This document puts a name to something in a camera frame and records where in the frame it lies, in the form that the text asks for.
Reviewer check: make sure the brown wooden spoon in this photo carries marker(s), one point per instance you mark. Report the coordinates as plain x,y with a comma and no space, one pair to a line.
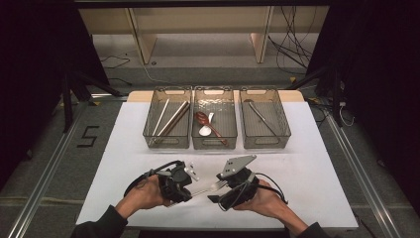
201,118

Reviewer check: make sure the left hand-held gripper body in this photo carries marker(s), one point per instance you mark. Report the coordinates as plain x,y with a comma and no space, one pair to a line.
176,181

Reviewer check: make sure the black metal stand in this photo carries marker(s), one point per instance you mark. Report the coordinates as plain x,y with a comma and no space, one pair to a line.
336,99
67,105

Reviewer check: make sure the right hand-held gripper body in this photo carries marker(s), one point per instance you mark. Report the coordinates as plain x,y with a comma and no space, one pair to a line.
241,185

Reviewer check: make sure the light wooden desk frame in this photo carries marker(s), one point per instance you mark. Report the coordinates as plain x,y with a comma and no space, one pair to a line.
140,39

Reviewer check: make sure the person's left hand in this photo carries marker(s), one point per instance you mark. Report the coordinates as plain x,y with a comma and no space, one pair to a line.
145,195

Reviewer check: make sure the black curtain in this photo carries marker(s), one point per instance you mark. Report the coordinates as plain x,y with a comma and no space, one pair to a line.
33,66
379,82

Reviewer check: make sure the metal table knife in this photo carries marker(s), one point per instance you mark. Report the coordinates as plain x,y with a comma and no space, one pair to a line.
261,116

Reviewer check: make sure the person's right hand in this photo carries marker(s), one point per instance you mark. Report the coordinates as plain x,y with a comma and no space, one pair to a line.
270,205

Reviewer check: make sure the aluminium floor rail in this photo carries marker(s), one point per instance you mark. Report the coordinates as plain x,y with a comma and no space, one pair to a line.
43,185
366,181

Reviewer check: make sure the smoky clear plastic bin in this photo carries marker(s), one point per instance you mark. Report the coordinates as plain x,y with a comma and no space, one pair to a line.
224,115
264,142
166,141

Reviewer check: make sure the white ceramic spoon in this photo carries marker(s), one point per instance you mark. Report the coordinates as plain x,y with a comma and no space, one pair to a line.
205,130

